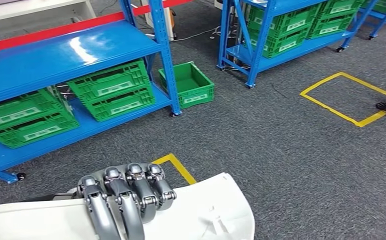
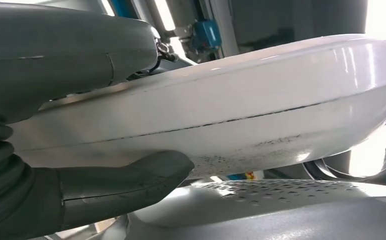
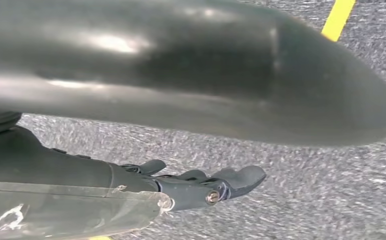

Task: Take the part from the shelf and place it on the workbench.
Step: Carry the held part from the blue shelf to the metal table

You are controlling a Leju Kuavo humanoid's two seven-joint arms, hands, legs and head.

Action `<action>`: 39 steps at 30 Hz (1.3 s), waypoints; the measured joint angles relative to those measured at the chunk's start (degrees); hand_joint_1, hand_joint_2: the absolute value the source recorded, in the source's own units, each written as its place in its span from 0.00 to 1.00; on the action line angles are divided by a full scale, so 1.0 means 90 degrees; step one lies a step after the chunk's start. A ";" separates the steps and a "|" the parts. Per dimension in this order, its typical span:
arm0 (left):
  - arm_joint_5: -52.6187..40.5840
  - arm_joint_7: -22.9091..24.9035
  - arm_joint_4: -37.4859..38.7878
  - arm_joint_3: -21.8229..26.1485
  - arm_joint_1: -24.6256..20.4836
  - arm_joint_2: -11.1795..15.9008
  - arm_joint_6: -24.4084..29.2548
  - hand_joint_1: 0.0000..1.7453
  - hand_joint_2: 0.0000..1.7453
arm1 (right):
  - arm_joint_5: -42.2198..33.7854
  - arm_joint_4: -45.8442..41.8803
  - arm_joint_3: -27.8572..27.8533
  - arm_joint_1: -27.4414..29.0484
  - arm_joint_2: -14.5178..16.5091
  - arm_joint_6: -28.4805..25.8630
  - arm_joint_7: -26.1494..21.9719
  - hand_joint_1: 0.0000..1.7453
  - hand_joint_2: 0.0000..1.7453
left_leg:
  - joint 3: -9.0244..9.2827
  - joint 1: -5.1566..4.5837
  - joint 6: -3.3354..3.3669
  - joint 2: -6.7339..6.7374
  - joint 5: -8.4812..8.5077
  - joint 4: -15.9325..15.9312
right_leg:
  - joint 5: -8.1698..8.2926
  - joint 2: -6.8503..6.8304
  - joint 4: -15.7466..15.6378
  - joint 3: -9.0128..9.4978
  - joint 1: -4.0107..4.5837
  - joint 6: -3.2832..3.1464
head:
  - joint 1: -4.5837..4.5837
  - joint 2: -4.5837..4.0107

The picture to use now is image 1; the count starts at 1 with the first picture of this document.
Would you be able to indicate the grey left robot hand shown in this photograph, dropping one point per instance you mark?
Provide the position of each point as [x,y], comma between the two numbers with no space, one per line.
[123,198]

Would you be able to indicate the white curved plastic part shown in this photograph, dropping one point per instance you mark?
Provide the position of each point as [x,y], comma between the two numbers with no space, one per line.
[196,212]

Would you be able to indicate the blue metal shelf rack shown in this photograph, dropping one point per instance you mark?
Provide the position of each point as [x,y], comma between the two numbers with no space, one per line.
[378,23]
[47,59]
[237,53]

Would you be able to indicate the open green plastic bin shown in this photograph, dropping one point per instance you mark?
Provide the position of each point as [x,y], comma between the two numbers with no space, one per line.
[186,81]

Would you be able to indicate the red barrier belt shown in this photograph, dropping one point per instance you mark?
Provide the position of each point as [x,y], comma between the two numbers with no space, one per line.
[47,33]

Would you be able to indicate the yellow floor tape square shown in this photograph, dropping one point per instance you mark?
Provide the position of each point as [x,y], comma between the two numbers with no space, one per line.
[328,111]

